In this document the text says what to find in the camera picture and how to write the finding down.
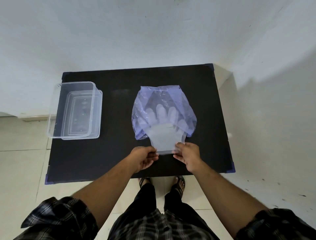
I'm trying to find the person's left hand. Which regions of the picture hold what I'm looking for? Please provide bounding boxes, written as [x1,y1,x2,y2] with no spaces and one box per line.
[128,146,160,174]

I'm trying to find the person's right hand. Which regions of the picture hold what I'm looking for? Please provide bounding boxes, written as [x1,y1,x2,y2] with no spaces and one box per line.
[173,142,203,174]

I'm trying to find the clear plastic glove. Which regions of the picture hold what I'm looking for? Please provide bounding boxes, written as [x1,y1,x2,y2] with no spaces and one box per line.
[137,104,192,156]

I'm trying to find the person's right forearm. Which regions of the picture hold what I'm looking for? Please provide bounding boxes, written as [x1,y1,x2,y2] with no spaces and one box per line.
[191,166,268,236]

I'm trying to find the person's left forearm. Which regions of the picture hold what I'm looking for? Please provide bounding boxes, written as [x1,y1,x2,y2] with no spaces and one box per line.
[72,166,139,229]

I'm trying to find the person's left sandal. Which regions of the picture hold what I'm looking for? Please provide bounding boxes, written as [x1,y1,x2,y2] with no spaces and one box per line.
[138,177,151,190]

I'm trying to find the person's sandal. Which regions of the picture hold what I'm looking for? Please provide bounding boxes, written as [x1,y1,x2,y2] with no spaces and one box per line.
[172,175,186,199]
[138,177,151,190]

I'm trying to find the person's right sandal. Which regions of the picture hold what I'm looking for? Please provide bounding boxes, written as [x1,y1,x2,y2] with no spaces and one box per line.
[172,175,186,199]

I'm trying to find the black trousers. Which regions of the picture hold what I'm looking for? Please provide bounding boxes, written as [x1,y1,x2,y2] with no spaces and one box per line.
[126,182,189,224]

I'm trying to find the blue translucent plastic bag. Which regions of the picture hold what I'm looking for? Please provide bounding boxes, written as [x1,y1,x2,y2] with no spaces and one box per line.
[132,85,198,141]

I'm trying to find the clear plastic container lid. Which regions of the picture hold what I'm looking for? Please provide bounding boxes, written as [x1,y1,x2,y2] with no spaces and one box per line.
[60,89,103,140]

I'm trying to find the dark plaid shirt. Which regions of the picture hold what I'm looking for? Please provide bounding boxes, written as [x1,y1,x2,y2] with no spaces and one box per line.
[13,196,316,240]

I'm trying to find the clear plastic container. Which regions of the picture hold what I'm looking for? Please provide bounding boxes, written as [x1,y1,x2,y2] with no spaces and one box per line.
[46,81,97,138]

